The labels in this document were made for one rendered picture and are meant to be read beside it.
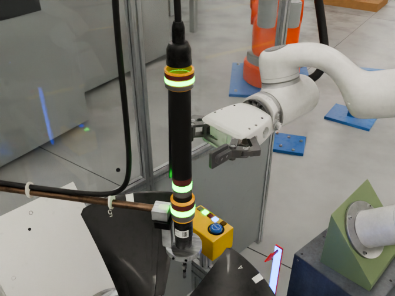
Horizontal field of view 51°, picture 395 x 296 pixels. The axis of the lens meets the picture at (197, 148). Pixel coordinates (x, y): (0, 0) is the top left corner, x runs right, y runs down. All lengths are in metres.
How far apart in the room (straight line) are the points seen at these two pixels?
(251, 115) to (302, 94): 0.14
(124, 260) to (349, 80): 0.59
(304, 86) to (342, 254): 0.74
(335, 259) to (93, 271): 0.79
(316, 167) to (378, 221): 2.25
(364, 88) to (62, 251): 0.80
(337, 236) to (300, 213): 1.71
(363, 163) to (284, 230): 1.15
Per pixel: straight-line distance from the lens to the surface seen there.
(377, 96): 0.79
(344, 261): 1.47
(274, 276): 1.27
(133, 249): 0.94
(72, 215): 1.13
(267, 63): 0.81
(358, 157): 3.86
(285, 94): 0.81
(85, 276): 1.14
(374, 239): 1.42
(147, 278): 0.94
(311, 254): 1.55
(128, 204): 0.77
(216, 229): 1.36
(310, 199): 3.25
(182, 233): 0.76
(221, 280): 1.10
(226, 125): 0.72
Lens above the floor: 2.04
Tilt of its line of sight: 33 degrees down
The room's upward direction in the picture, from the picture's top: straight up
